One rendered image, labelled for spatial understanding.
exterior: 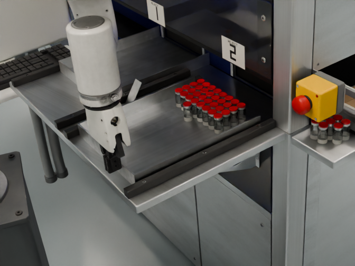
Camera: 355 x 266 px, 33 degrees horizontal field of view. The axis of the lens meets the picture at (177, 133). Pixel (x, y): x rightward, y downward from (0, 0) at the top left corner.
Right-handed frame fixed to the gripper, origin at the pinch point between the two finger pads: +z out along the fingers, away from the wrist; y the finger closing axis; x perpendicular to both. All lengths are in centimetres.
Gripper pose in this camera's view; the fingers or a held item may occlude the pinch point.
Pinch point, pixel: (112, 161)
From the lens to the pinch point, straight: 127.2
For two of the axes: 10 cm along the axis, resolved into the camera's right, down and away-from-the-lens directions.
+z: 0.8, 8.3, 5.5
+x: -8.2, 3.7, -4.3
